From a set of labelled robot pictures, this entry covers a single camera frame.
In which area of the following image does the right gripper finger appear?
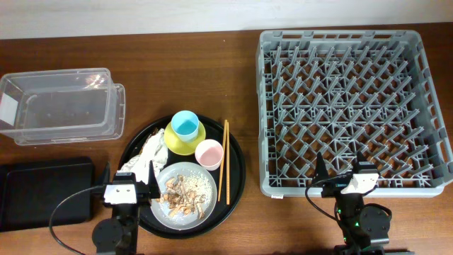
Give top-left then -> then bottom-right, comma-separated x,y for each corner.
355,151 -> 370,174
311,152 -> 329,185

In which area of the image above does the white tissue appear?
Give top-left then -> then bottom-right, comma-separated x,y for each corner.
118,128 -> 168,184

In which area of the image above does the pink plastic cup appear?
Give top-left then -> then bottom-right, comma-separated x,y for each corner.
195,139 -> 224,171

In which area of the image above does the blue plastic cup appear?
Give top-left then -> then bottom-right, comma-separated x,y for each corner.
171,110 -> 199,142

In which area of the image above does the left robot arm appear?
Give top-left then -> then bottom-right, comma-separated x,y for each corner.
92,165 -> 161,254

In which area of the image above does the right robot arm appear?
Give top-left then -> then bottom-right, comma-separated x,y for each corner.
305,152 -> 412,255

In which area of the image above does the grey dishwasher rack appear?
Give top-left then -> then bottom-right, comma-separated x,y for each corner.
256,30 -> 452,198

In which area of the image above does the food scraps and rice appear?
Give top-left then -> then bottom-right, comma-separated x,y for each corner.
156,174 -> 213,219

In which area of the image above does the grey plate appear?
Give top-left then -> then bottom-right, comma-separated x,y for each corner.
151,162 -> 217,231

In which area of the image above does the yellow plastic bowl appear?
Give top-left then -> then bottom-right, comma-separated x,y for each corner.
164,122 -> 206,156

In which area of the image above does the round black tray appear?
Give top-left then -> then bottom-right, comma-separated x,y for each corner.
119,115 -> 246,239

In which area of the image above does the black rectangular bin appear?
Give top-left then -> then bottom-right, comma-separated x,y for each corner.
1,157 -> 95,232

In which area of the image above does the right wooden chopstick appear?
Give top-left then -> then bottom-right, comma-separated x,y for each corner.
226,121 -> 230,205

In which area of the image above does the clear plastic bin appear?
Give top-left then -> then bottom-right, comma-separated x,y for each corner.
1,68 -> 126,146

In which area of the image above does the white label on bin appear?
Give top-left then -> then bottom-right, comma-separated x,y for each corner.
0,93 -> 18,125

